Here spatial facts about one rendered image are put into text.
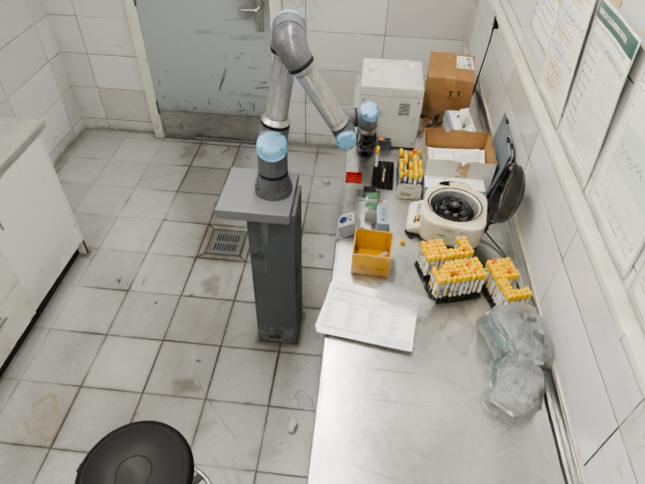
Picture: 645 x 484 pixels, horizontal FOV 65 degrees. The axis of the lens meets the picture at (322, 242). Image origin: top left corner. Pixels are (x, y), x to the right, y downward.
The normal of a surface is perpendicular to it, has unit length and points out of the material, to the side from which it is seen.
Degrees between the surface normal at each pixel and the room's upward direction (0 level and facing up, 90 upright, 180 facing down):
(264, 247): 90
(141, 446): 3
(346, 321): 0
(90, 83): 90
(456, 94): 88
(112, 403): 0
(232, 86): 90
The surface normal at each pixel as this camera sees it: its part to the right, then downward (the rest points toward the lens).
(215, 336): 0.03, -0.72
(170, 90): -0.10, 0.69
